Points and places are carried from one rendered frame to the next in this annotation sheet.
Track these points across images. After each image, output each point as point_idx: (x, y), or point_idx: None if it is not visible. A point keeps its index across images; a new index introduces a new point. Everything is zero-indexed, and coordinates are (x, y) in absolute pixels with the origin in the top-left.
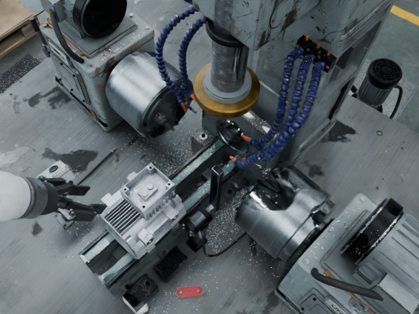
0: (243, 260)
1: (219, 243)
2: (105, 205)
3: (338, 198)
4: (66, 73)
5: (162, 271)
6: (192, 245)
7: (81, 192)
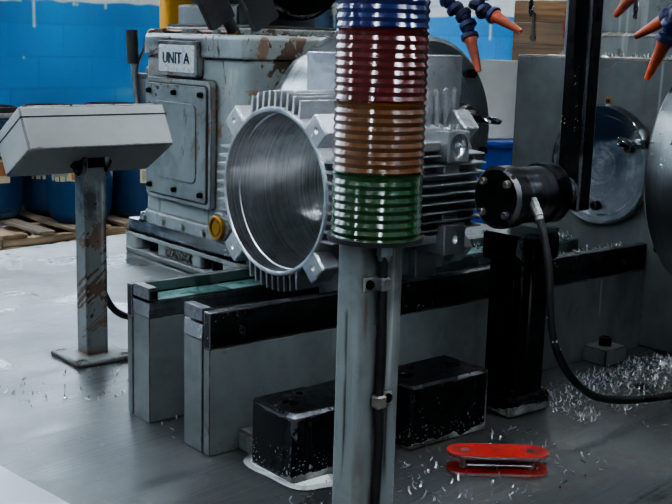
0: None
1: (591, 413)
2: (275, 8)
3: None
4: (176, 125)
5: (399, 378)
6: (497, 392)
7: (211, 4)
